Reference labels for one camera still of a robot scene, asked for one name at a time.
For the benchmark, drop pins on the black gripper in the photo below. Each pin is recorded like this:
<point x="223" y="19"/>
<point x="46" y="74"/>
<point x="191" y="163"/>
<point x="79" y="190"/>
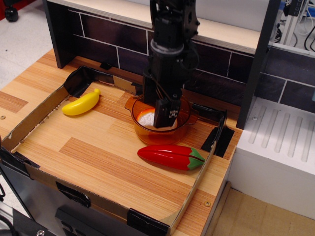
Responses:
<point x="168" y="70"/>

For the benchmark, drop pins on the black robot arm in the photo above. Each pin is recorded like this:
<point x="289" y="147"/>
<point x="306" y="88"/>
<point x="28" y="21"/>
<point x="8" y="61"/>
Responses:
<point x="174" y="22"/>

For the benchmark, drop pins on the orange transparent plastic pot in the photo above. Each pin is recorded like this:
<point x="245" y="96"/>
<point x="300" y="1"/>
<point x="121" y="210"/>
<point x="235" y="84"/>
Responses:
<point x="186" y="117"/>

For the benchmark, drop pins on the cardboard fence with black tape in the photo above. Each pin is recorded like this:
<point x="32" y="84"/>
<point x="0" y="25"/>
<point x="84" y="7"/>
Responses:
<point x="96" y="153"/>

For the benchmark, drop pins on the red toy chili pepper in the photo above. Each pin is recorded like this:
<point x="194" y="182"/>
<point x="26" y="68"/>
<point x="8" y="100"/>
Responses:
<point x="173" y="156"/>

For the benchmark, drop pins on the yellow toy banana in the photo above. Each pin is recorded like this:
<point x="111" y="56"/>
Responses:
<point x="82" y="104"/>

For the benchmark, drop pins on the light wooden shelf ledge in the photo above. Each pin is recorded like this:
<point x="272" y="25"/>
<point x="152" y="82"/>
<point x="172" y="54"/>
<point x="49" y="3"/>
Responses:
<point x="209" y="32"/>

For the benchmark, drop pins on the white sink drainboard unit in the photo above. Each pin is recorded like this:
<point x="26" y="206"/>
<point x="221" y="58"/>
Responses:
<point x="274" y="160"/>

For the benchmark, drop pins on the black caster wheel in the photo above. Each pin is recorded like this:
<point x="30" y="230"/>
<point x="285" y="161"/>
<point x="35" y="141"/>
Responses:
<point x="10" y="12"/>

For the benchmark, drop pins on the dark grey vertical post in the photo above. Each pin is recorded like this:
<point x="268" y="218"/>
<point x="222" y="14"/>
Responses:
<point x="259" y="61"/>

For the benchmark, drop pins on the dark grey left post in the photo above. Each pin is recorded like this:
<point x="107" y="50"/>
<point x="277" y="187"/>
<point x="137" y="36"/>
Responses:
<point x="59" y="25"/>

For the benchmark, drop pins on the white metal frame with cables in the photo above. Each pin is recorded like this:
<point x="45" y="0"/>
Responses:
<point x="295" y="27"/>

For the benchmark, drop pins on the black bracket with screw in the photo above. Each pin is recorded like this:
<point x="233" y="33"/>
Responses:
<point x="24" y="226"/>

